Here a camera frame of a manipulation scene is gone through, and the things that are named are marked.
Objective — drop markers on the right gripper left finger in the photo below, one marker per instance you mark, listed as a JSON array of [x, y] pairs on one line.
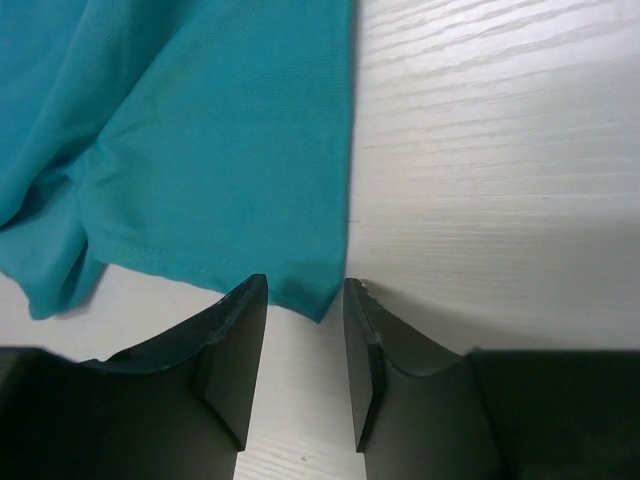
[[176, 406]]

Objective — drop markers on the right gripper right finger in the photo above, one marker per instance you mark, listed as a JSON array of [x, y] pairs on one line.
[[421, 411]]

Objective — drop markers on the blue t shirt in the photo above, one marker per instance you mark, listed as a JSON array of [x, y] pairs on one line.
[[200, 141]]

